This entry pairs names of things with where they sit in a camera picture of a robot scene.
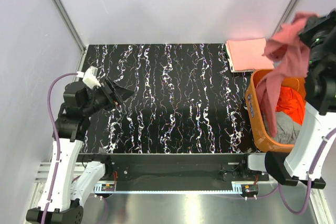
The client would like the purple cable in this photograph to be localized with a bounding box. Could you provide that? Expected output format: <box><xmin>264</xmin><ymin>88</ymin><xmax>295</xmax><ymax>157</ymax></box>
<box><xmin>278</xmin><ymin>126</ymin><xmax>336</xmax><ymax>214</ymax></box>
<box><xmin>39</xmin><ymin>72</ymin><xmax>79</xmax><ymax>223</ymax></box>

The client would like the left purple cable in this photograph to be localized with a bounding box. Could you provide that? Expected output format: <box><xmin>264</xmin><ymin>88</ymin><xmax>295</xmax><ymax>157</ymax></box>
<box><xmin>39</xmin><ymin>72</ymin><xmax>79</xmax><ymax>223</ymax></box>

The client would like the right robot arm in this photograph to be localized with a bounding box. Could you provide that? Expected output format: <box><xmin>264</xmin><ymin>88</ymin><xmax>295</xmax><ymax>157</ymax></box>
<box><xmin>245</xmin><ymin>10</ymin><xmax>335</xmax><ymax>189</ymax></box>

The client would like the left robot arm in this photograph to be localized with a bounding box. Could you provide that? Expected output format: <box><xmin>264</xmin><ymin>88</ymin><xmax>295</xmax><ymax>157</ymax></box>
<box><xmin>26</xmin><ymin>78</ymin><xmax>134</xmax><ymax>223</ymax></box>

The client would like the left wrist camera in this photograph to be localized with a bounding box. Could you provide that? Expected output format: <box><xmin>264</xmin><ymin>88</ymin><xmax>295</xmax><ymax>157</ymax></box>
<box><xmin>77</xmin><ymin>66</ymin><xmax>102</xmax><ymax>90</ymax></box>

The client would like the folded light pink t shirt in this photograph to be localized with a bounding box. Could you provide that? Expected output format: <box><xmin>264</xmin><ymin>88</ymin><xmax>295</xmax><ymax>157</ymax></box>
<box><xmin>225</xmin><ymin>38</ymin><xmax>274</xmax><ymax>71</ymax></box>

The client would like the salmon red t shirt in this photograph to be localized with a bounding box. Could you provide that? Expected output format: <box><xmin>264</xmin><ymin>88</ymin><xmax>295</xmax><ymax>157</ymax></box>
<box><xmin>256</xmin><ymin>12</ymin><xmax>318</xmax><ymax>137</ymax></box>

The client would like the orange t shirt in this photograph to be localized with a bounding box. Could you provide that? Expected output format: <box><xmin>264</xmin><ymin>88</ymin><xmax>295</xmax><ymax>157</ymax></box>
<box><xmin>276</xmin><ymin>86</ymin><xmax>306</xmax><ymax>125</ymax></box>

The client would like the orange plastic basket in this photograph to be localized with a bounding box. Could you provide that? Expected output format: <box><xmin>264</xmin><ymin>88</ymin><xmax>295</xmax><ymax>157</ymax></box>
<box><xmin>245</xmin><ymin>69</ymin><xmax>306</xmax><ymax>153</ymax></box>

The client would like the grey t shirt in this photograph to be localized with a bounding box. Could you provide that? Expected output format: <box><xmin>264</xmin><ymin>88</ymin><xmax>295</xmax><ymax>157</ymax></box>
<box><xmin>272</xmin><ymin>112</ymin><xmax>301</xmax><ymax>144</ymax></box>

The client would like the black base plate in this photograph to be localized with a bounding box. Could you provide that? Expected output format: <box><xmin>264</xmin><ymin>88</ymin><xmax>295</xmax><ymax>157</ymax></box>
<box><xmin>106</xmin><ymin>153</ymin><xmax>268</xmax><ymax>182</ymax></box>

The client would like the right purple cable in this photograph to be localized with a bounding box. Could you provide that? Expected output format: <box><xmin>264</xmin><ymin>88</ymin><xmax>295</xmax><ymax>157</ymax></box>
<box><xmin>278</xmin><ymin>126</ymin><xmax>336</xmax><ymax>214</ymax></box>

